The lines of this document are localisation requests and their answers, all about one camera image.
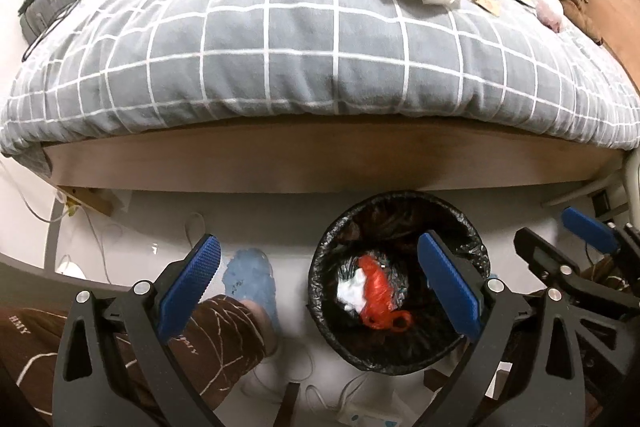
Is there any white crumpled tissue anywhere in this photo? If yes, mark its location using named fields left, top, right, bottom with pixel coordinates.
left=336, top=269, right=373, bottom=313

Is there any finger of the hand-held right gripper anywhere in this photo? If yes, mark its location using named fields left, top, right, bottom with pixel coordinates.
left=560, top=206, right=640, bottom=258
left=514, top=227, right=601, bottom=303

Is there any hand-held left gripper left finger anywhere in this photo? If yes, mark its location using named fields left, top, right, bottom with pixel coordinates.
left=52, top=233, right=223, bottom=427

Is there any red plastic bag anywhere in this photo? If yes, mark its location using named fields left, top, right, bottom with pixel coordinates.
left=357, top=255, right=413, bottom=333

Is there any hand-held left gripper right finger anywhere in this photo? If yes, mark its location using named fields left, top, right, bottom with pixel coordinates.
left=416, top=231, right=587, bottom=427

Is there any black-lined trash bin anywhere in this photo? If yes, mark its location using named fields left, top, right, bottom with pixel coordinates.
left=307, top=191, right=491, bottom=375

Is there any grey checked blanket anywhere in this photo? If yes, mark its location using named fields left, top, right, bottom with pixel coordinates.
left=0, top=0, right=640, bottom=168

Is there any white power strip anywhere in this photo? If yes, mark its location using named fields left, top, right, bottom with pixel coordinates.
left=334, top=406, right=403, bottom=427

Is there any blue slipper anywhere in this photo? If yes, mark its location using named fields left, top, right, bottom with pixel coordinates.
left=221, top=248, right=281, bottom=333

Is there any wooden bed frame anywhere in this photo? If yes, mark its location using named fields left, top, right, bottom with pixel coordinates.
left=42, top=122, right=626, bottom=215

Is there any pink and white plastic bag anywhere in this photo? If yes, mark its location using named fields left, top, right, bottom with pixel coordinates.
left=528, top=0, right=567, bottom=32

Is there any person's leg in brown pants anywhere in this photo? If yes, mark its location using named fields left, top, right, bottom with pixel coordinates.
left=0, top=294, right=278, bottom=427

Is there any black cable with adapter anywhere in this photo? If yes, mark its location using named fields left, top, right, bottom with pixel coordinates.
left=21, top=0, right=81, bottom=62

